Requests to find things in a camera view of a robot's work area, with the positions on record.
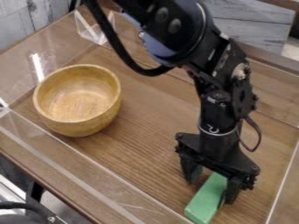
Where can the black table leg bracket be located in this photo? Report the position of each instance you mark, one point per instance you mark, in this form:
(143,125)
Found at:
(34,195)

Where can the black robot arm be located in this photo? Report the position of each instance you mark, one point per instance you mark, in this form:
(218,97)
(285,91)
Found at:
(183,39)

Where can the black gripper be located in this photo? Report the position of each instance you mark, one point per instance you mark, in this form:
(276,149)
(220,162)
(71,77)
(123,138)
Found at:
(217,153)

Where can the brown wooden bowl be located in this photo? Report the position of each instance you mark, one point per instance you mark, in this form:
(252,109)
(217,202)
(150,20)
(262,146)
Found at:
(78,99)

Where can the green rectangular block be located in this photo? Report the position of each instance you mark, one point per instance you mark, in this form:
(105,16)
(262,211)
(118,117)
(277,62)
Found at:
(208,201)

